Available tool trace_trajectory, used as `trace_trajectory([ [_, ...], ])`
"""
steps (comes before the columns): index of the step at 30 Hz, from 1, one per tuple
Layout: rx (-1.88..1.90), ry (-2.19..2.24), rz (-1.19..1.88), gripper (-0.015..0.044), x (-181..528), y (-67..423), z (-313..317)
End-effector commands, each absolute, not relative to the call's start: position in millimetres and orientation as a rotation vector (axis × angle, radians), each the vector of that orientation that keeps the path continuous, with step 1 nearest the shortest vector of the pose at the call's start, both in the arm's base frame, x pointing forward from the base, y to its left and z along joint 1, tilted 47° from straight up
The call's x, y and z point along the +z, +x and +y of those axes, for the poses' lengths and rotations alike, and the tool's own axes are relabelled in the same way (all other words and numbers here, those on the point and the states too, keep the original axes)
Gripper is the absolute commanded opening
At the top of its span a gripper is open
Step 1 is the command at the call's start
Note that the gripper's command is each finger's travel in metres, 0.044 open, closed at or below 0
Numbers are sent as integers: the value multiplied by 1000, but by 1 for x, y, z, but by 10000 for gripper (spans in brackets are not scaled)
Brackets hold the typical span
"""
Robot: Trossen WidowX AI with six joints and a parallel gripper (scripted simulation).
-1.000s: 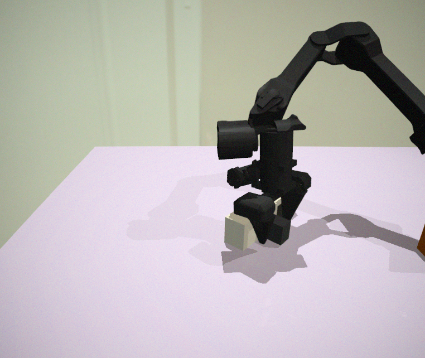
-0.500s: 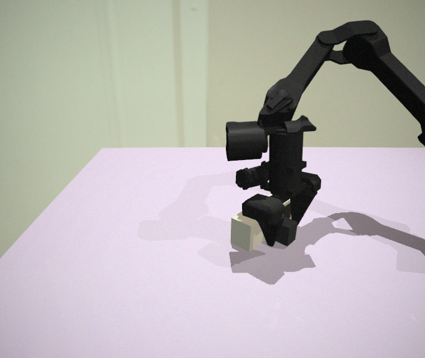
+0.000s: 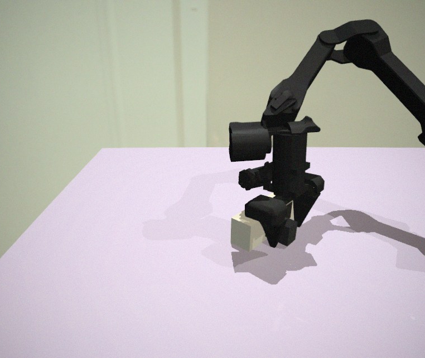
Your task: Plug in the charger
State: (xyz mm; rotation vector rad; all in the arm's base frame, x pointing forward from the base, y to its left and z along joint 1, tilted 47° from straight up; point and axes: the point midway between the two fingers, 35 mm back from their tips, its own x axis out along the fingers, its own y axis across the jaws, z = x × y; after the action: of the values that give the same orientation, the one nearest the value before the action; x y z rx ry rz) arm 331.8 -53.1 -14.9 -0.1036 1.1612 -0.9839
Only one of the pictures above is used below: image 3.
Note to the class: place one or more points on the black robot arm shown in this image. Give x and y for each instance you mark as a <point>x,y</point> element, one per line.
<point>367,47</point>

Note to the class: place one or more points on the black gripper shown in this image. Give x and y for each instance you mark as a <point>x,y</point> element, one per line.
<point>290,181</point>

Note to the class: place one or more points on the black two-prong charger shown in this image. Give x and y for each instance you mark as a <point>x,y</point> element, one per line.
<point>289,232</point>

